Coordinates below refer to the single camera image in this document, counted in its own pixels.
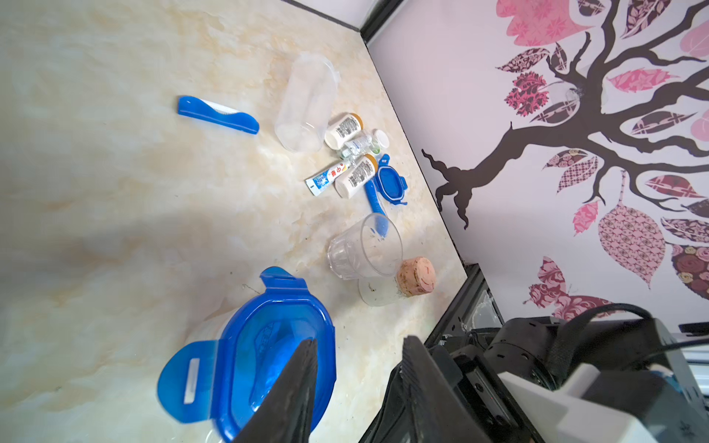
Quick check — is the white toothpaste tube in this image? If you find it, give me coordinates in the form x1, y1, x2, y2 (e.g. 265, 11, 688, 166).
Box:
305, 161, 351, 197

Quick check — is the detached blue container lid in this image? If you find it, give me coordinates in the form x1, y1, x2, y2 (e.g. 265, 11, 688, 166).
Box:
375, 154, 408, 205

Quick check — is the small white round cap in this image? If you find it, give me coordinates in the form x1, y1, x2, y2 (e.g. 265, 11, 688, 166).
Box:
372, 129, 391, 150

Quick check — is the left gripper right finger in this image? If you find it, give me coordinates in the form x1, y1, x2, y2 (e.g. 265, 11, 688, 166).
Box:
401, 336, 489, 442

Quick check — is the blue lid toiletry container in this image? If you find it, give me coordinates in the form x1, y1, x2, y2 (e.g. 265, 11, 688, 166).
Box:
157, 267, 336, 442
274, 54, 340, 153

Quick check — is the clear drinking glass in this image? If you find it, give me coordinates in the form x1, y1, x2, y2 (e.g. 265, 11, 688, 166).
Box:
327, 213, 404, 281

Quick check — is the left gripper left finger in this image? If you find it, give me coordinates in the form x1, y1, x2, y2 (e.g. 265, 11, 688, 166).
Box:
234, 340, 318, 443

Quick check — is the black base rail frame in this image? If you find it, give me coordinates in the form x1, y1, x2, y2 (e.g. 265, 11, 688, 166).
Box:
425, 264, 504, 347

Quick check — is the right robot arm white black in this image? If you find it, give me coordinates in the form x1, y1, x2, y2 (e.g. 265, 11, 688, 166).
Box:
363, 304, 708, 442

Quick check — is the small corked glass jar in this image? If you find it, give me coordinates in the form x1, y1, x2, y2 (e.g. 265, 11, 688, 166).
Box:
358, 257, 437, 306

